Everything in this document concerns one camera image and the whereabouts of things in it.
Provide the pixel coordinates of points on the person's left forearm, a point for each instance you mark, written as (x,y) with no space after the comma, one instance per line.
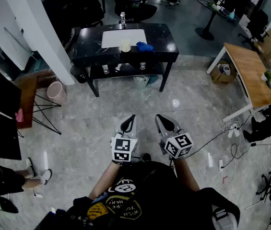
(104,180)

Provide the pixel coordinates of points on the white power strip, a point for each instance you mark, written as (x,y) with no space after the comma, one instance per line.
(233,130)

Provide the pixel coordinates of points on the small potted plant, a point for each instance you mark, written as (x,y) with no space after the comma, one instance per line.
(267,77)

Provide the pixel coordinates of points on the pink soft item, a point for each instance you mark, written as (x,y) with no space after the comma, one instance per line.
(19,116)

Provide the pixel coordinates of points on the person's black printed shirt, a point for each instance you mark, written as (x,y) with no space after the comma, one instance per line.
(164,200)

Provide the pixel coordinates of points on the pink waste bin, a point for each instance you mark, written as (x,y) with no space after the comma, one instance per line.
(56,91)

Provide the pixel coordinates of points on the person's right forearm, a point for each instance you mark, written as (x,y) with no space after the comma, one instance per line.
(185,174)

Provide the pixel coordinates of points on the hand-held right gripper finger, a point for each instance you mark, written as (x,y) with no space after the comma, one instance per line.
(173,124)
(161,127)

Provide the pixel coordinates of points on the white spray bottle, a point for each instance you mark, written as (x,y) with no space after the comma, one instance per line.
(118,67)

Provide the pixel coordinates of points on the white sink basin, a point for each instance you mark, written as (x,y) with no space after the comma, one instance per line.
(121,37)

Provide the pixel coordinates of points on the wooden desk white frame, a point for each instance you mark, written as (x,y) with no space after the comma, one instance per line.
(252,73)

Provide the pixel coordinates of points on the cream cup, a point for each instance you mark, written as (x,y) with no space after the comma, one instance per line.
(125,45)

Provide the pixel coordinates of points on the person's black shoe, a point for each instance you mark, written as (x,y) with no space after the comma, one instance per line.
(146,157)

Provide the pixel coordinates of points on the round black pedestal table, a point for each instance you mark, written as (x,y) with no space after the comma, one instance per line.
(208,20)

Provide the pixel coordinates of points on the black marble sink table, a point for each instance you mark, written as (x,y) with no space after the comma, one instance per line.
(89,47)

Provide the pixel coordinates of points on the white bucket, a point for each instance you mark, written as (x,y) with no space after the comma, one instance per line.
(141,81)

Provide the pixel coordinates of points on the open cardboard box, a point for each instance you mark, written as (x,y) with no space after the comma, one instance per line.
(221,77)

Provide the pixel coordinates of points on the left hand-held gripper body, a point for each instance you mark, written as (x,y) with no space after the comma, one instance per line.
(123,150)

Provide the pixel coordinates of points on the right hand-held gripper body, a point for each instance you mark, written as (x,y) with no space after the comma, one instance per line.
(178,145)

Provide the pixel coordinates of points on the black green glossy bag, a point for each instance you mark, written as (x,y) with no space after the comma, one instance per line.
(4,205)

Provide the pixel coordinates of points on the chrome faucet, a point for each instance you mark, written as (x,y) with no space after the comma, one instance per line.
(122,19)

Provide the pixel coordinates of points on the white bottle red label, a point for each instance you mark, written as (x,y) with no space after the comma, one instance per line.
(143,66)
(105,69)

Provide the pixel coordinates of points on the blue cloth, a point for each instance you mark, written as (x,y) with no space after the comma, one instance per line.
(144,47)

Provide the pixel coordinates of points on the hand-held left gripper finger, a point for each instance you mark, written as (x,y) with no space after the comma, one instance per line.
(120,126)
(134,128)

